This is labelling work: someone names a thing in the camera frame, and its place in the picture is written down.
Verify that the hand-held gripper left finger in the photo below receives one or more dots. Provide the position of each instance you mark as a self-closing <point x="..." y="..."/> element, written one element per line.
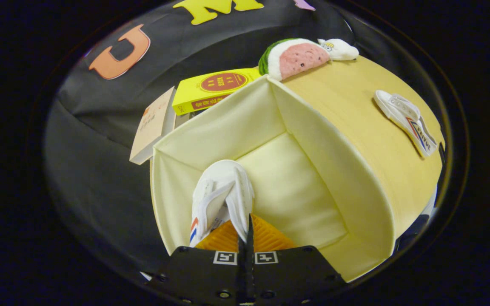
<point x="198" y="276"/>

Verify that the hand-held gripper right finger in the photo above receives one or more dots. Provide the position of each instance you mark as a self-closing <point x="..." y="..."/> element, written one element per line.
<point x="251" y="246"/>

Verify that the beige fabric storage box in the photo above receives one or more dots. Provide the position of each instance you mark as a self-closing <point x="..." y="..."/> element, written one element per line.
<point x="287" y="187"/>

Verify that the white canvas shoe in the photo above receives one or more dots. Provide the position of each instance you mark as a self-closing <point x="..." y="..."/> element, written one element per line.
<point x="219" y="178"/>
<point x="402" y="114"/>

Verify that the blue cover book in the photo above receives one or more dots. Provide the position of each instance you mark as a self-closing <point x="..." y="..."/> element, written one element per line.
<point x="183" y="119"/>

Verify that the black backdrop cloth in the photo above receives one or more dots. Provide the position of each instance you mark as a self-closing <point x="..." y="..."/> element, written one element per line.
<point x="92" y="178"/>

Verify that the beige book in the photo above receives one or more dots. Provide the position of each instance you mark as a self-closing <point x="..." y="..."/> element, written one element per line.
<point x="153" y="123"/>

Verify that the yellow book red circle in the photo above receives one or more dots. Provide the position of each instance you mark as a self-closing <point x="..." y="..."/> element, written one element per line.
<point x="211" y="91"/>

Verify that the watermelon slice plush toy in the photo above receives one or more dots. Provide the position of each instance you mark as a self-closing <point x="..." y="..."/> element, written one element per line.
<point x="300" y="59"/>

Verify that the white plush toy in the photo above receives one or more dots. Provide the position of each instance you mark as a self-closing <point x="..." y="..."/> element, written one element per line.
<point x="343" y="50"/>

